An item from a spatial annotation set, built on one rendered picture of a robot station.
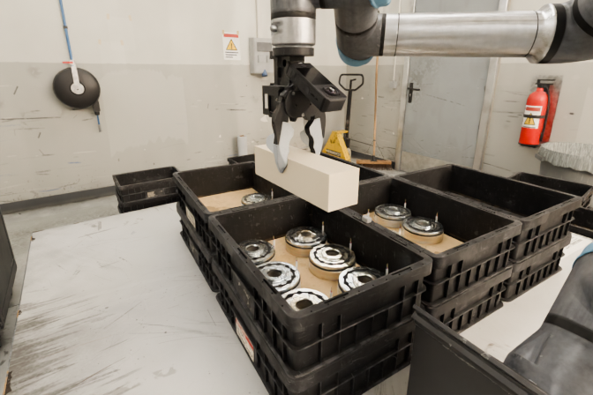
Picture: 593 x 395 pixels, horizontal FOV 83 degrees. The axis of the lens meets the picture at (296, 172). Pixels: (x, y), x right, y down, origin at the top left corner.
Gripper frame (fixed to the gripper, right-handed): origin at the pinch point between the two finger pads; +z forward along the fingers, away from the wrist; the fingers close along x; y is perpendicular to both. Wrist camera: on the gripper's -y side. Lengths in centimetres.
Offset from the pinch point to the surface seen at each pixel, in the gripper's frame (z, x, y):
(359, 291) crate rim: 16.1, 0.9, -17.4
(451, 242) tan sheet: 26, -42, -7
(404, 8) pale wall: -87, -313, 238
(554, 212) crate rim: 17, -60, -21
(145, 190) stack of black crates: 54, 2, 166
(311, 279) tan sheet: 25.9, -3.4, 0.8
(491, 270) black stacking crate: 26, -39, -19
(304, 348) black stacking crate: 22.0, 10.9, -16.8
